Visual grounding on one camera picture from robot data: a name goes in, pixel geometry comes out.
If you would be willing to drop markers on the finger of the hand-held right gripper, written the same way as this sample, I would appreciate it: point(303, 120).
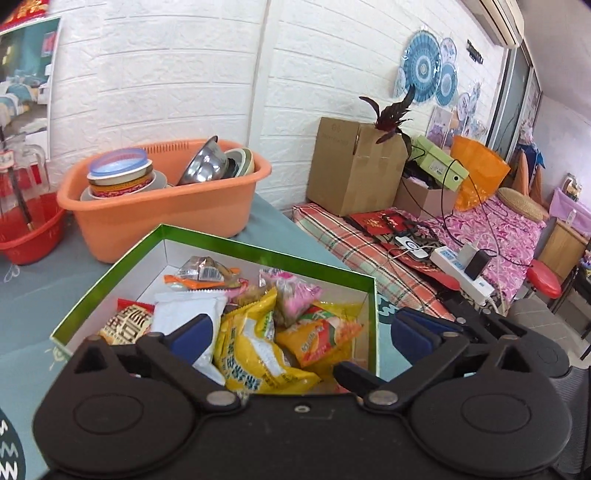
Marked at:
point(358, 376)

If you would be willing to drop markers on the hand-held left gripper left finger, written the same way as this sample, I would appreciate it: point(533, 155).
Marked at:
point(194, 336)

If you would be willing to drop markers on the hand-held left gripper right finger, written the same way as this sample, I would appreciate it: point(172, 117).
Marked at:
point(413, 336)

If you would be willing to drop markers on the white snack packet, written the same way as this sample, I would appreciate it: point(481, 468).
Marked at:
point(184, 311)

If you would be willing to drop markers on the yellow bread packet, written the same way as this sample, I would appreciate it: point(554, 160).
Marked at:
point(318, 337)

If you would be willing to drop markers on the yellow snack packet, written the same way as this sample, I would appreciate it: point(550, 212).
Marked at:
point(254, 346)

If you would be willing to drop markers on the red cracker snack packet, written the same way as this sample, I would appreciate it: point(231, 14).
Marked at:
point(127, 323)

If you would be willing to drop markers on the green cardboard box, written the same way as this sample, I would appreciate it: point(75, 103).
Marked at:
point(129, 272)

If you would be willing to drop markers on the orange candy wrapper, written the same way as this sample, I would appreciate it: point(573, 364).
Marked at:
point(194, 282)

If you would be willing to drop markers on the silver brown snack packet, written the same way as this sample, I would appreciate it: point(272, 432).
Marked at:
point(207, 270)

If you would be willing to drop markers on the white power strip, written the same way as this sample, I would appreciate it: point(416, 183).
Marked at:
point(466, 284)

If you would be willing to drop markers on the red stool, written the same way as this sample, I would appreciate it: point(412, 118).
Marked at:
point(542, 279)

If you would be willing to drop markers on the black charger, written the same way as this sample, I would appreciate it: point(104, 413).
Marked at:
point(478, 265)

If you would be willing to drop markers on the white charger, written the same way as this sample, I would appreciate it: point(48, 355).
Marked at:
point(468, 254)

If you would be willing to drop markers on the pink snack packet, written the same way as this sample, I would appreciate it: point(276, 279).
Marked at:
point(293, 293)

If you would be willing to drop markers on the wooden cabinet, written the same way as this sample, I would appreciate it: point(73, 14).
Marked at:
point(561, 244)

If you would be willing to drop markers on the red gift bag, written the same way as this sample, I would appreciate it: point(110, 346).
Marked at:
point(378, 224)

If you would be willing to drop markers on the plaid mattress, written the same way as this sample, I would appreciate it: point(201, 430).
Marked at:
point(341, 240)

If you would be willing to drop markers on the orange plastic basin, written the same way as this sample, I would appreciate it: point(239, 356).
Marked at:
point(171, 217)

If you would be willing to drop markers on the pink floral blanket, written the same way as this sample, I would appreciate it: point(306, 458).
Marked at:
point(508, 240)

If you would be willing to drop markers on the small cardboard box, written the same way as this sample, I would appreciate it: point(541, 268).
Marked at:
point(422, 201)

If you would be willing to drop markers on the woven round cushion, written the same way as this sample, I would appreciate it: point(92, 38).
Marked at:
point(521, 203)

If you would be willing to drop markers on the teal printed tablecloth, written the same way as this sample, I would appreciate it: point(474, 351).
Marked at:
point(37, 295)

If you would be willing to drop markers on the patterned bowl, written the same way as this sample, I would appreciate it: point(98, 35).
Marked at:
point(120, 187)

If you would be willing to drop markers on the green shoe box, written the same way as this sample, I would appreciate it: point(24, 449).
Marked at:
point(438, 161)

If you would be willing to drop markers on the brown cardboard box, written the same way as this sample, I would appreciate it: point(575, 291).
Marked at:
point(351, 170)

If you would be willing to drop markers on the orange plastic bag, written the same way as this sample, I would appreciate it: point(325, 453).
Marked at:
point(480, 170)

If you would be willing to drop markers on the green rimmed bowl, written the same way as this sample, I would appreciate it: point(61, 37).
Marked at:
point(242, 161)

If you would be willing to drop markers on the blue plastic lid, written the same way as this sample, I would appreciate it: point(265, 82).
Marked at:
point(120, 164)

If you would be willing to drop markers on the red plastic basin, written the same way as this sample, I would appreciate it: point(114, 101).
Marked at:
point(27, 240)

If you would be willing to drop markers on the purple leafed plant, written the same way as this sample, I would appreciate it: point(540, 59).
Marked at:
point(392, 115)

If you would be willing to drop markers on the glass pitcher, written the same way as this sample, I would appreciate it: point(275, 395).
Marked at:
point(25, 170)

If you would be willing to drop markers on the medium blue decorative plate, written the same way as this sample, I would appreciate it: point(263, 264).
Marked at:
point(447, 85)

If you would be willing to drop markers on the large blue decorative plate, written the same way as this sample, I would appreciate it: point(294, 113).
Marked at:
point(422, 67)

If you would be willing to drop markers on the white wall pipe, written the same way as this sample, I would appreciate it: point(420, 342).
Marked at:
point(265, 69)

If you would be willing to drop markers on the wall poster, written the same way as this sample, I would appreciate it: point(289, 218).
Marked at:
point(23, 78)

